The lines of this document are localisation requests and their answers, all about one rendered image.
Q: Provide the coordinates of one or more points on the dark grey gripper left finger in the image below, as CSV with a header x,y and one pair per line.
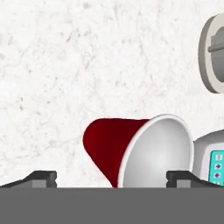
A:
x,y
40,178

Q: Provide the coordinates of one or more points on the white appliance with teal panel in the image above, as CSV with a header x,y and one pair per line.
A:
x,y
207,157

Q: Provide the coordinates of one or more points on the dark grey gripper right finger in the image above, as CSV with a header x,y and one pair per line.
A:
x,y
180,178

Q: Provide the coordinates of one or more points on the red cup with white inside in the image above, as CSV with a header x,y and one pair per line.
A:
x,y
137,151

